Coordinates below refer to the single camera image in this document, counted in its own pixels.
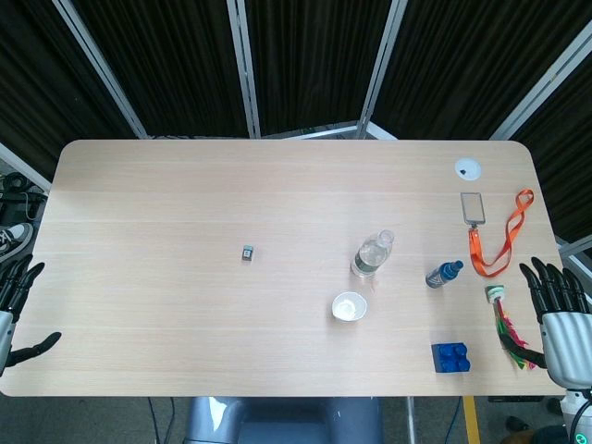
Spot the white partition post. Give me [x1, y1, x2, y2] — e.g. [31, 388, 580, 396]
[358, 0, 409, 139]
[226, 0, 263, 139]
[0, 142, 52, 191]
[489, 20, 592, 140]
[50, 0, 150, 139]

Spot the black and white sneaker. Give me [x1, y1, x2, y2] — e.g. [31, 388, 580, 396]
[0, 222, 34, 263]

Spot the orange lanyard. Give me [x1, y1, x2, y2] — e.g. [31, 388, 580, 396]
[468, 189, 536, 278]

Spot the white round cable grommet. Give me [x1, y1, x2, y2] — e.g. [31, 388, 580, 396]
[453, 157, 482, 180]

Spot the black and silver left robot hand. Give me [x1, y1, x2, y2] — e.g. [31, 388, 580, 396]
[0, 253, 62, 376]

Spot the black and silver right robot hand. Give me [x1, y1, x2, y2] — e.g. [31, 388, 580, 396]
[501, 257, 592, 390]

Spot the white partition base rail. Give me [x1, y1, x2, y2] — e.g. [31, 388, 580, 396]
[261, 120, 399, 140]

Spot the blue building block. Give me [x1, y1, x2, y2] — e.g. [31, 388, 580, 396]
[431, 340, 472, 374]

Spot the white paper cup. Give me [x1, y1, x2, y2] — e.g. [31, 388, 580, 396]
[331, 290, 369, 323]

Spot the colourful feather shuttlecock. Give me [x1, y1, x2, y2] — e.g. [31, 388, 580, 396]
[484, 284, 545, 371]

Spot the clear plastic water bottle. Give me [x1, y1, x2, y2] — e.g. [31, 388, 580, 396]
[350, 228, 396, 278]

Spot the clear badge holder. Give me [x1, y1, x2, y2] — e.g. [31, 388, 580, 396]
[460, 191, 487, 227]

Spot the blue-grey robot torso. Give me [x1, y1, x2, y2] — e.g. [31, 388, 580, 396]
[182, 396, 385, 444]

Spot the small dark blue bottle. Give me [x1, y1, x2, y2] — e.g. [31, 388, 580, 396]
[425, 260, 464, 290]

